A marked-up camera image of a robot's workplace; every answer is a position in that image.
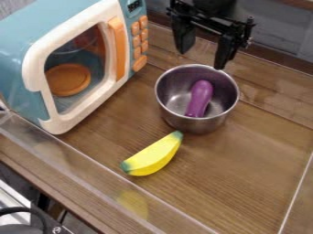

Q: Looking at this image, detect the silver metal pot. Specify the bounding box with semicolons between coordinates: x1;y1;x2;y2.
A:
153;64;239;134

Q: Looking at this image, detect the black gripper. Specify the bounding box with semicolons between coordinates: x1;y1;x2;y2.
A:
165;0;255;70

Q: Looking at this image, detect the yellow toy banana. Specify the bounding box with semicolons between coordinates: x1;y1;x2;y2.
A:
120;131;183;176

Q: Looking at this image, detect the clear acrylic barrier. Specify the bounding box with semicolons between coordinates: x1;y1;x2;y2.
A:
0;111;218;234

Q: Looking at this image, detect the purple toy eggplant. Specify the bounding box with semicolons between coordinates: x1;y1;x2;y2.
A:
184;80;214;118

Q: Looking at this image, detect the blue toy microwave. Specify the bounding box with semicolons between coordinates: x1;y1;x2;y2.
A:
0;0;148;134

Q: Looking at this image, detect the black cable bottom left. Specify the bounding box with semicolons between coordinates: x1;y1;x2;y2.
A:
0;207;46;234

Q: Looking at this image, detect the orange microwave turntable plate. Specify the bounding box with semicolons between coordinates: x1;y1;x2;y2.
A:
45;63;92;97

